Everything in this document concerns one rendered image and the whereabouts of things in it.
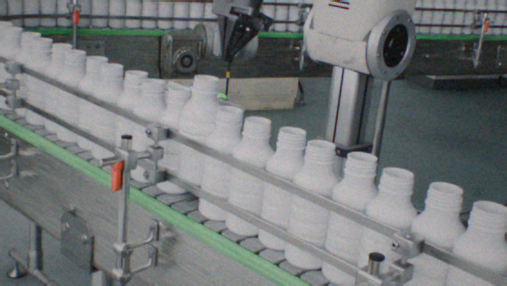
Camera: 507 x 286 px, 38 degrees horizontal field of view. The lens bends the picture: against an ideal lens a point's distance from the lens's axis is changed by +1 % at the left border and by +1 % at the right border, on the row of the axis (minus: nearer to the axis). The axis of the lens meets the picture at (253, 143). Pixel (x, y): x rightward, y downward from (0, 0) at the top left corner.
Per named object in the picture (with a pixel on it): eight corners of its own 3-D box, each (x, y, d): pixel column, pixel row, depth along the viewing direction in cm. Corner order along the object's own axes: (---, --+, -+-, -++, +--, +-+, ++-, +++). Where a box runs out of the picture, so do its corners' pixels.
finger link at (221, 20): (230, 61, 125) (248, 10, 125) (203, 52, 130) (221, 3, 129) (254, 71, 130) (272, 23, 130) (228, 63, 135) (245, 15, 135)
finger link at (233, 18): (221, 59, 127) (240, 7, 126) (195, 50, 131) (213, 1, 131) (246, 69, 132) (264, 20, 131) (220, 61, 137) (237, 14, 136)
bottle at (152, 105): (122, 177, 119) (126, 80, 114) (147, 169, 124) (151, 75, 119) (150, 187, 116) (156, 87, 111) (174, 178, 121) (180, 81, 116)
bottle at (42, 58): (63, 125, 143) (64, 42, 138) (33, 128, 139) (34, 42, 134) (49, 117, 147) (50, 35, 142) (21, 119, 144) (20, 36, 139)
